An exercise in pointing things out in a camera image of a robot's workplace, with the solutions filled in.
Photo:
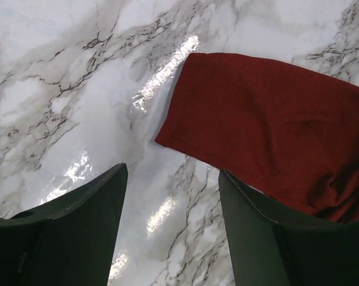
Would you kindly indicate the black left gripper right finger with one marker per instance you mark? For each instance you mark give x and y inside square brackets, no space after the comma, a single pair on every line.
[272,244]

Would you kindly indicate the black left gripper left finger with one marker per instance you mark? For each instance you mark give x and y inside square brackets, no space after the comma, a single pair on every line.
[69,240]

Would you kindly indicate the dark red cloth napkin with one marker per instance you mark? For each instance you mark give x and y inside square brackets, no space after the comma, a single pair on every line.
[289,132]

